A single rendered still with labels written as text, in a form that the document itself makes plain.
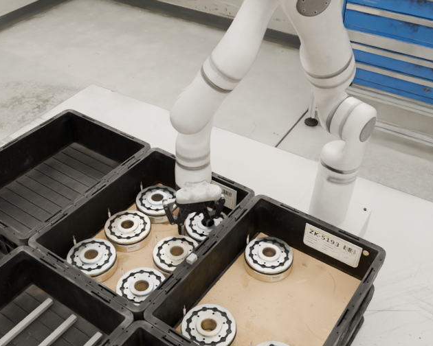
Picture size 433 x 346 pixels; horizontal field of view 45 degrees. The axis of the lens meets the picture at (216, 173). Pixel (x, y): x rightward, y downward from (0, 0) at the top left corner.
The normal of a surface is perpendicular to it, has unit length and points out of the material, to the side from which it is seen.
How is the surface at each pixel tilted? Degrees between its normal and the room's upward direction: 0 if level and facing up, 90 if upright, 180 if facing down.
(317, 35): 115
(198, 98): 75
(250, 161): 0
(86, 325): 0
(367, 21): 90
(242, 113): 0
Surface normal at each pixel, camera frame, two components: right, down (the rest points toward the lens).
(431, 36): -0.51, 0.54
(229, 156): 0.01, -0.77
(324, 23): 0.33, 0.82
